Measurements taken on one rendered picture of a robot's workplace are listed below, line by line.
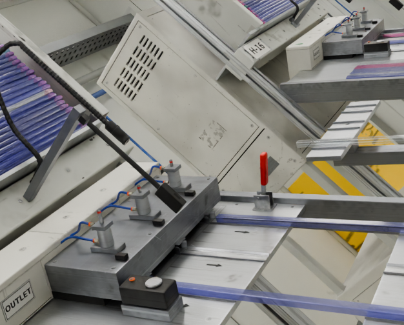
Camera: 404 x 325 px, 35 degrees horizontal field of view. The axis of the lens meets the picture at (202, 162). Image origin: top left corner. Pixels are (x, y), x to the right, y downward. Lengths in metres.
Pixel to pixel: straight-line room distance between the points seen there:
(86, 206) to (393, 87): 1.03
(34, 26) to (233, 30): 2.31
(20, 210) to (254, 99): 1.15
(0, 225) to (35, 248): 0.09
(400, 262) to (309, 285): 2.90
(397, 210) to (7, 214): 0.65
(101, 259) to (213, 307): 0.19
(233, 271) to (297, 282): 2.82
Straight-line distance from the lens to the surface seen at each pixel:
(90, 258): 0.99
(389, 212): 1.13
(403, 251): 0.99
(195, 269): 1.01
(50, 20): 4.34
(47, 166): 1.07
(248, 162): 2.08
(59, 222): 1.09
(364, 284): 2.16
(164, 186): 0.95
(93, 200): 1.14
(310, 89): 1.92
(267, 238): 1.06
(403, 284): 0.92
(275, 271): 3.74
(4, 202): 1.12
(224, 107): 2.05
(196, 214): 1.12
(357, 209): 1.14
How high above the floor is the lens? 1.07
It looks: 5 degrees up
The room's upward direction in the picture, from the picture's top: 48 degrees counter-clockwise
